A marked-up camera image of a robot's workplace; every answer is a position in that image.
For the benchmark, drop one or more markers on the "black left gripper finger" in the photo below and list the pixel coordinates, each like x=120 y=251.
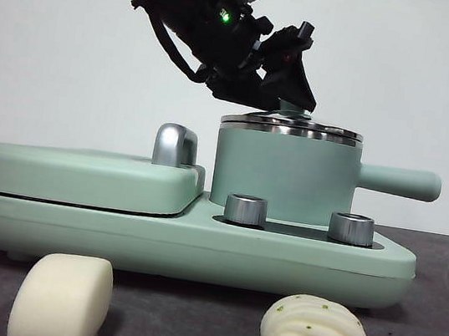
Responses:
x=293 y=87
x=240 y=92

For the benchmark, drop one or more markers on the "glass pot lid green knob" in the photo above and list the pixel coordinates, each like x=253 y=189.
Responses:
x=290 y=127

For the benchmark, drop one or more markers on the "white rectangular steamed bun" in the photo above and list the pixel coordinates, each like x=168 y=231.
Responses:
x=61 y=300

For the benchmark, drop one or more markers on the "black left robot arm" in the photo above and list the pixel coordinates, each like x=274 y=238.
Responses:
x=181 y=5

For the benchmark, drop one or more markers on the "silver control knob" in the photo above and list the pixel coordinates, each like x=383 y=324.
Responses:
x=245 y=211
x=351 y=229

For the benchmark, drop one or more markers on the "mint green breakfast machine base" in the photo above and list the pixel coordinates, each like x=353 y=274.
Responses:
x=195 y=252

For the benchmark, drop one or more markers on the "mint green griddle lid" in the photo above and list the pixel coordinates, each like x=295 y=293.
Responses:
x=79 y=180

